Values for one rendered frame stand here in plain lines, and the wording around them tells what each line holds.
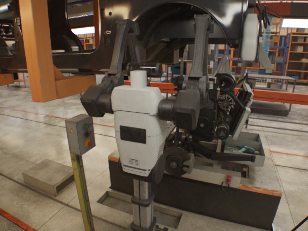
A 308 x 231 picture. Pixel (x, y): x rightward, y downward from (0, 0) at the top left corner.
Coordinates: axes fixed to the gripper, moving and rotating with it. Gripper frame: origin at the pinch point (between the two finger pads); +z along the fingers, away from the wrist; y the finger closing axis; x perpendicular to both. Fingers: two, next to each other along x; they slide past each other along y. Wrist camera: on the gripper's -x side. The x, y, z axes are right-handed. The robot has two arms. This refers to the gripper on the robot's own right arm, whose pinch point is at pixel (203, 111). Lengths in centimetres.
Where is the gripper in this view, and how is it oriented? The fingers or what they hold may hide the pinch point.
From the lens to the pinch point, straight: 145.8
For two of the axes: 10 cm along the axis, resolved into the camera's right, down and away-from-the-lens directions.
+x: -3.1, 7.2, -6.2
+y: -9.3, -1.1, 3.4
